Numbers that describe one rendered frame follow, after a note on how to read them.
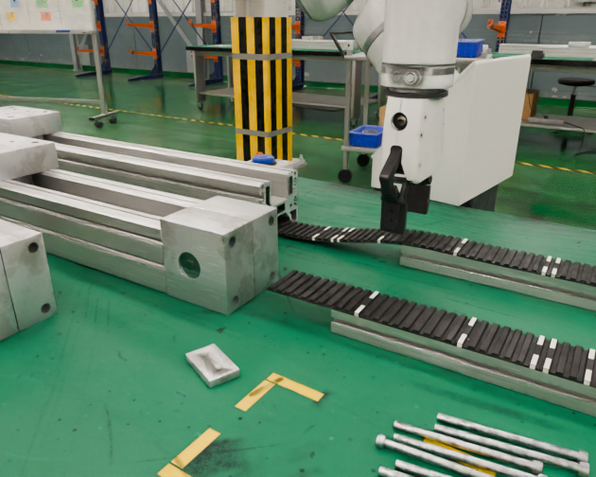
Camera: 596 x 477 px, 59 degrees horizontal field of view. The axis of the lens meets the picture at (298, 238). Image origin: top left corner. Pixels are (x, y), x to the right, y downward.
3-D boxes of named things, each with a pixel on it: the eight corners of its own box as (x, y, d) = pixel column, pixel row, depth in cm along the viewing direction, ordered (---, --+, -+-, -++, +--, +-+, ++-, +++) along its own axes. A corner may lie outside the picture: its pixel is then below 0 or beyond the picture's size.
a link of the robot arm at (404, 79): (441, 67, 56) (438, 97, 57) (464, 62, 63) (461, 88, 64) (368, 64, 60) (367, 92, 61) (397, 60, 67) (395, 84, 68)
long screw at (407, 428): (541, 469, 38) (543, 458, 37) (540, 479, 37) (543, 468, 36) (395, 425, 42) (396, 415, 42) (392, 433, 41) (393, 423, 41)
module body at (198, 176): (297, 220, 85) (297, 168, 81) (261, 241, 77) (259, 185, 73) (5, 158, 123) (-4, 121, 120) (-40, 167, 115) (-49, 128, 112)
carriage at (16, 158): (62, 185, 83) (55, 141, 81) (-6, 203, 75) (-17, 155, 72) (3, 170, 91) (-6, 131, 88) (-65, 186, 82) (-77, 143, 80)
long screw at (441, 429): (587, 470, 38) (589, 460, 37) (587, 481, 37) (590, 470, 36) (435, 428, 42) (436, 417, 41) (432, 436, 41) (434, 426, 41)
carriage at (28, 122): (65, 144, 110) (60, 111, 108) (15, 154, 102) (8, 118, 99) (20, 136, 118) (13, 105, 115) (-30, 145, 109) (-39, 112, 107)
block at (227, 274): (289, 273, 67) (289, 202, 63) (228, 315, 57) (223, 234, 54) (233, 257, 71) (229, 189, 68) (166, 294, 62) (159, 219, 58)
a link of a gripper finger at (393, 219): (400, 187, 60) (395, 241, 63) (410, 181, 63) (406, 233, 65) (374, 183, 62) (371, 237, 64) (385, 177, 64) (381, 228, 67)
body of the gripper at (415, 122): (433, 88, 57) (424, 189, 61) (460, 79, 65) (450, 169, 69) (369, 84, 60) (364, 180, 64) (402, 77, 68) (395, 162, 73)
